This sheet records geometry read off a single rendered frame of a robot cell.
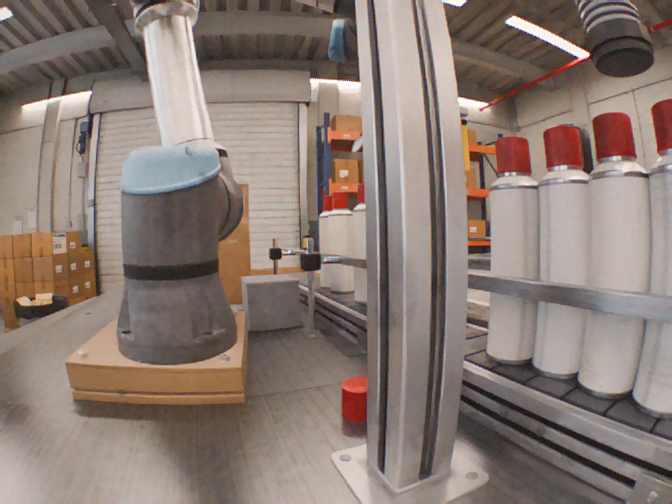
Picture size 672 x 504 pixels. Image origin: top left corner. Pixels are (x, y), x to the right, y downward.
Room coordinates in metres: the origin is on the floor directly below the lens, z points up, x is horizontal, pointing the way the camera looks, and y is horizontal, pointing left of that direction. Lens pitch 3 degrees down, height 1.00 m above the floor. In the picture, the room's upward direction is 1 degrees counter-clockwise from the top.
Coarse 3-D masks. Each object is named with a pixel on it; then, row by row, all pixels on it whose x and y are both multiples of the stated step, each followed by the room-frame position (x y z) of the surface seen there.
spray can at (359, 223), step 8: (360, 184) 0.56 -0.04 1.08; (360, 192) 0.56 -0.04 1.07; (360, 200) 0.56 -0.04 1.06; (360, 208) 0.56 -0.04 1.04; (360, 216) 0.55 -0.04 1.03; (360, 224) 0.55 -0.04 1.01; (360, 232) 0.55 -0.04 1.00; (360, 240) 0.55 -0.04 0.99; (360, 248) 0.55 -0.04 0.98; (360, 256) 0.56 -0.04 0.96; (360, 272) 0.56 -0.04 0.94; (360, 280) 0.56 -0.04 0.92; (360, 288) 0.56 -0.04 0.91; (360, 296) 0.56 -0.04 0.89
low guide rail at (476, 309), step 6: (468, 300) 0.39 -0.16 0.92; (474, 300) 0.38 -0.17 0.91; (468, 306) 0.38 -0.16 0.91; (474, 306) 0.37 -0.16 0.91; (480, 306) 0.36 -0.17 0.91; (486, 306) 0.35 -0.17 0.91; (468, 312) 0.38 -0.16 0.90; (474, 312) 0.37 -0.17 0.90; (480, 312) 0.36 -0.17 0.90; (486, 312) 0.35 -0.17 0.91; (480, 318) 0.36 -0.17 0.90; (486, 318) 0.35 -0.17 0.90
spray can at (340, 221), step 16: (336, 192) 0.67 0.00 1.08; (336, 208) 0.67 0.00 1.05; (336, 224) 0.66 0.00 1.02; (352, 224) 0.68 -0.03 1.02; (336, 240) 0.66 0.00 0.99; (352, 240) 0.67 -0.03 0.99; (352, 256) 0.67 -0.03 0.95; (336, 272) 0.66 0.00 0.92; (352, 272) 0.67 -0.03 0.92; (336, 288) 0.66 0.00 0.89; (352, 288) 0.67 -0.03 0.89
